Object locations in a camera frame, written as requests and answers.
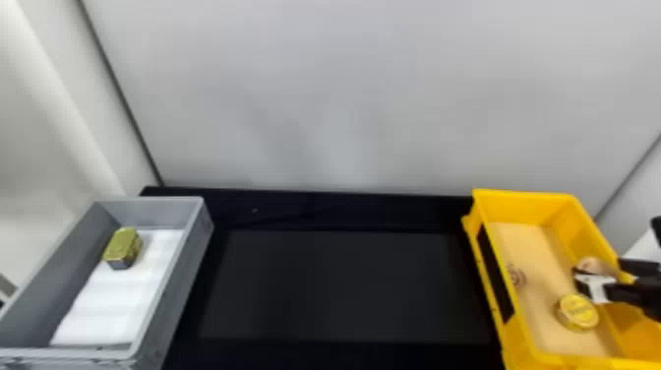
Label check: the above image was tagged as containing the grey crate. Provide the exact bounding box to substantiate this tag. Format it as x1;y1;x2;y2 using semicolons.
0;196;215;370

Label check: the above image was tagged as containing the white slab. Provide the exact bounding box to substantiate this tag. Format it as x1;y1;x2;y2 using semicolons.
49;227;186;347

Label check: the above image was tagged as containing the beige cardboard sheet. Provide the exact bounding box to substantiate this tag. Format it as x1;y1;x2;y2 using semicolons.
487;221;623;359

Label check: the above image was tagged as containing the yellow crate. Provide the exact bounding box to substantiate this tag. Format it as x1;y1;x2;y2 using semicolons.
460;187;661;370

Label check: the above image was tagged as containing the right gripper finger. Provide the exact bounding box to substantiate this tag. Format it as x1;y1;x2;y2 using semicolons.
573;256;661;283
572;274;637;310

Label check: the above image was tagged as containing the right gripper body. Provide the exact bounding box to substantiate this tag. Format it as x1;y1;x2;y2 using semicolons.
633;277;661;323

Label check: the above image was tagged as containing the yellow rectangular can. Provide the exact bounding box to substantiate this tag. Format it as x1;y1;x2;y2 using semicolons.
101;225;145;272

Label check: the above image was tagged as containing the round yellow can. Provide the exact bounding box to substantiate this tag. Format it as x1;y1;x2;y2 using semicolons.
555;293;601;333

